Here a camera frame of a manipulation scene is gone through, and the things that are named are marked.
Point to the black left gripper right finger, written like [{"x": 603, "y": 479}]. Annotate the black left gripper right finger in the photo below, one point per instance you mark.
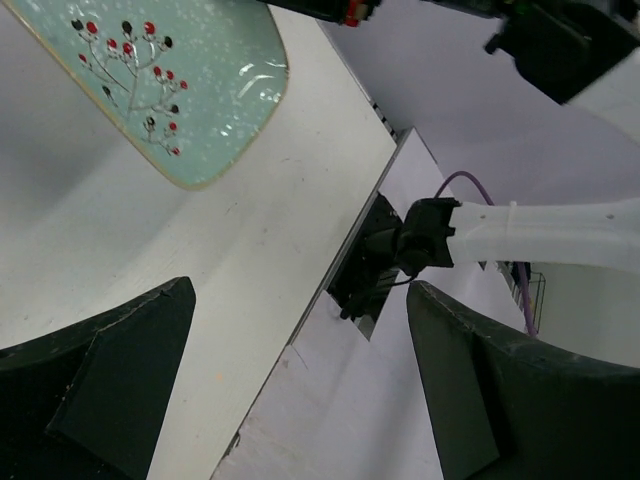
[{"x": 503, "y": 405}]

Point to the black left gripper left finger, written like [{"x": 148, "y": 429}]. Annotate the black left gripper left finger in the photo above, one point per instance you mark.
[{"x": 88, "y": 401}]

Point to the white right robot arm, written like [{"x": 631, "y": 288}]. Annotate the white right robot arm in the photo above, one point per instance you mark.
[{"x": 579, "y": 53}]

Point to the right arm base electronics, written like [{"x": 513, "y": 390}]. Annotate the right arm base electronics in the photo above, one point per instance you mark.
[{"x": 368, "y": 272}]

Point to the pale green rectangular dish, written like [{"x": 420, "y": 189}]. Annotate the pale green rectangular dish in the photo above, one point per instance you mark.
[{"x": 189, "y": 83}]

